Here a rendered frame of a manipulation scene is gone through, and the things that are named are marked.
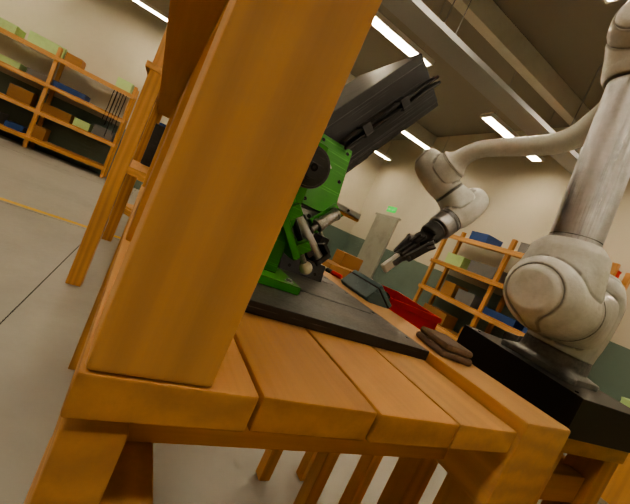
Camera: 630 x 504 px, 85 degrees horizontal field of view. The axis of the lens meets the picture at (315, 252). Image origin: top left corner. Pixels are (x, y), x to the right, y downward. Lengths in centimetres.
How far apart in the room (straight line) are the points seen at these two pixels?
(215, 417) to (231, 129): 22
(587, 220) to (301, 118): 75
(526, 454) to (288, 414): 42
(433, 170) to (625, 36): 52
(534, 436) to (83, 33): 1029
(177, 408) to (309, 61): 27
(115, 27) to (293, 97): 1010
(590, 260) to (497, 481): 46
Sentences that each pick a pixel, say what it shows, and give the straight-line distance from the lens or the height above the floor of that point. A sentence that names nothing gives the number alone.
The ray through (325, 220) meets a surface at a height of 105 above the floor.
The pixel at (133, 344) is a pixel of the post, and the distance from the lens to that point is 27.
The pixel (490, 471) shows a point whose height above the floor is 81.
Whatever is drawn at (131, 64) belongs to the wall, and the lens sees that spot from 1014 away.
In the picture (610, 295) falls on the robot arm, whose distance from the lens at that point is 105.
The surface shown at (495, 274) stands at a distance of 662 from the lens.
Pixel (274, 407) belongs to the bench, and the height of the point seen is 87.
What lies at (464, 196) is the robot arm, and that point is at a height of 132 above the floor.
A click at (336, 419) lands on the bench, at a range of 37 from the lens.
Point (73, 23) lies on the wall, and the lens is 1042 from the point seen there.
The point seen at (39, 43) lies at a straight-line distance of 984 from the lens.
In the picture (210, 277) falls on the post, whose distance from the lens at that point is 26.
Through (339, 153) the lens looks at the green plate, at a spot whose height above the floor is 125.
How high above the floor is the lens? 103
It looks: 4 degrees down
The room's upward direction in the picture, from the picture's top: 24 degrees clockwise
